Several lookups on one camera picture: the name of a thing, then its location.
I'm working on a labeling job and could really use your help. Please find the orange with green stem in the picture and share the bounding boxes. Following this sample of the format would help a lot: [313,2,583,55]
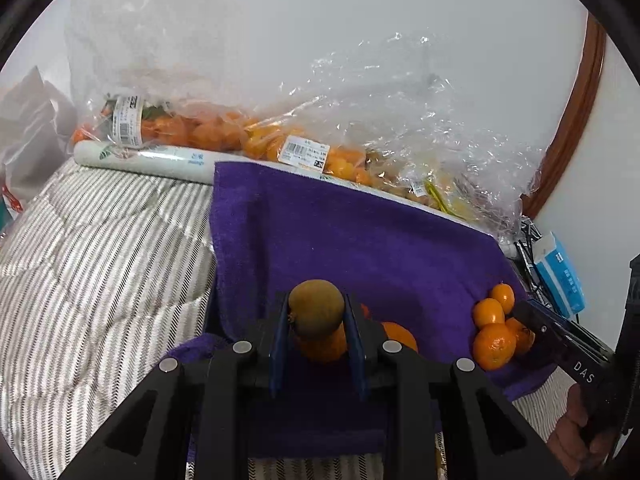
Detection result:
[506,318,536,356]

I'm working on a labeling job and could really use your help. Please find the large orange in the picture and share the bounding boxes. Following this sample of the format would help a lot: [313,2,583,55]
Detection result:
[472,324,516,372]
[295,323,348,363]

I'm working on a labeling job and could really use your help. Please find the small oval orange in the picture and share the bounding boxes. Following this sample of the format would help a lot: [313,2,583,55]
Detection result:
[490,283,515,315]

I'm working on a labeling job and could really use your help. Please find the green kiwi front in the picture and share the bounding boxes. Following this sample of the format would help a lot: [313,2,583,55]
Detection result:
[288,280,345,338]

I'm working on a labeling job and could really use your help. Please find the small red fruit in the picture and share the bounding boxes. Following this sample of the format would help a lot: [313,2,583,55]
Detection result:
[360,304,371,318]

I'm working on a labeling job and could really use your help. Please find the person's right hand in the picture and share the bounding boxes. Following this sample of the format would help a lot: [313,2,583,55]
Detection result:
[547,384,615,478]

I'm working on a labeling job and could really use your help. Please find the blue tissue box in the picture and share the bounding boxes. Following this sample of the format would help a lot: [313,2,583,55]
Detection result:
[533,232,586,318]

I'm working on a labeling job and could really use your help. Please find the purple towel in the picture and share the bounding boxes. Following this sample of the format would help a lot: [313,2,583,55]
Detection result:
[169,160,557,461]

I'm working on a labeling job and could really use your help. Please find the white rolled paper tube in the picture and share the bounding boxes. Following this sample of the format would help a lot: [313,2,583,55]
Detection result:
[72,138,522,261]

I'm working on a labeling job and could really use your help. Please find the red paper shopping bag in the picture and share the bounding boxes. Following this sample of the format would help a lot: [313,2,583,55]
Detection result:
[0,182,24,232]

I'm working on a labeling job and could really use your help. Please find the white plastic bag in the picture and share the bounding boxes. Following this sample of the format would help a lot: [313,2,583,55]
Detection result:
[1,67,77,208]

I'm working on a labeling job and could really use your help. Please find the clear plastic fruit bags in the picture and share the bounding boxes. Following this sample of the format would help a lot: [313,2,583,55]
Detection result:
[65,0,542,244]

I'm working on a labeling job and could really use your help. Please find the black cables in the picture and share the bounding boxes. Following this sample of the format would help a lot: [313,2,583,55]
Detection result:
[512,213,566,316]

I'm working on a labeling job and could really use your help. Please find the brown wooden frame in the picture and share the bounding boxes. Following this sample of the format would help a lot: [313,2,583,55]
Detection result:
[523,13,606,219]

